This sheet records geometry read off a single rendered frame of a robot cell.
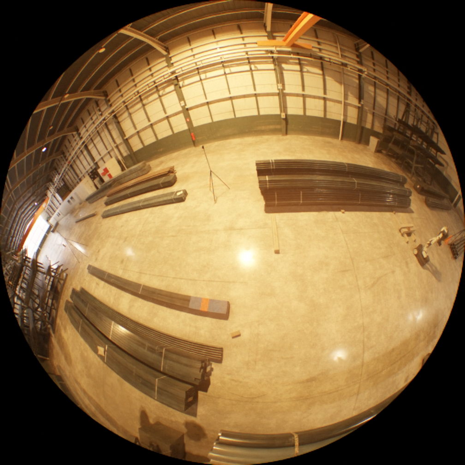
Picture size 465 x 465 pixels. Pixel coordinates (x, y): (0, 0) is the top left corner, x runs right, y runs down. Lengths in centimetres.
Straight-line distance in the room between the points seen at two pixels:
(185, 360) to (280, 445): 185
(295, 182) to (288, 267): 195
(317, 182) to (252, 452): 465
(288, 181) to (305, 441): 439
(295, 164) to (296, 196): 84
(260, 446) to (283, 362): 155
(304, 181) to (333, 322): 305
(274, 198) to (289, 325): 278
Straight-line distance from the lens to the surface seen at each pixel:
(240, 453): 195
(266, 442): 199
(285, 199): 361
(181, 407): 294
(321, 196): 390
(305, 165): 393
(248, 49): 1000
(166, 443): 382
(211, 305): 265
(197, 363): 253
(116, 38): 1055
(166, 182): 645
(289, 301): 272
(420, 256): 558
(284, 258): 298
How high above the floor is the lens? 265
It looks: 51 degrees down
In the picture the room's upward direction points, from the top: 18 degrees counter-clockwise
